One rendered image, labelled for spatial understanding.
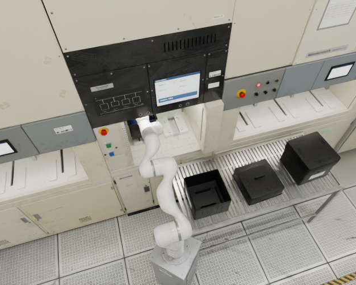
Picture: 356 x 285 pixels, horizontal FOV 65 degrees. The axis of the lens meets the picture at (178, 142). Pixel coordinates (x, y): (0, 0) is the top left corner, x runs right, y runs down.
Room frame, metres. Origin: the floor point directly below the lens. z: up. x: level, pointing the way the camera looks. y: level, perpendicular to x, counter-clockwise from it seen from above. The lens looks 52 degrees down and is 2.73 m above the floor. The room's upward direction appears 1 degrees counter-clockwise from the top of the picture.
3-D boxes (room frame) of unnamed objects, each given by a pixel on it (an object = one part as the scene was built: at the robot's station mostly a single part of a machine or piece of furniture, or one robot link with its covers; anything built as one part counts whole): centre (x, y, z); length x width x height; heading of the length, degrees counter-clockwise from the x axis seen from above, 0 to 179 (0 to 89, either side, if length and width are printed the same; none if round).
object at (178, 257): (0.58, 0.04, 0.85); 0.19 x 0.19 x 0.18
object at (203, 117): (1.68, 0.23, 0.98); 0.95 x 0.88 x 1.95; 16
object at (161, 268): (0.58, 0.04, 0.38); 0.28 x 0.28 x 0.76; 61
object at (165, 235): (0.57, 0.07, 1.07); 0.19 x 0.12 x 0.24; 105
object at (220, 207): (0.96, -0.20, 0.85); 0.28 x 0.28 x 0.17; 15
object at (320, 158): (1.23, -1.03, 0.89); 0.29 x 0.29 x 0.25; 20
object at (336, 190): (1.15, -0.61, 0.38); 1.30 x 0.60 x 0.76; 106
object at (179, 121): (1.61, 0.04, 0.89); 0.22 x 0.21 x 0.04; 16
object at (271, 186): (1.08, -0.62, 0.83); 0.29 x 0.29 x 0.13; 18
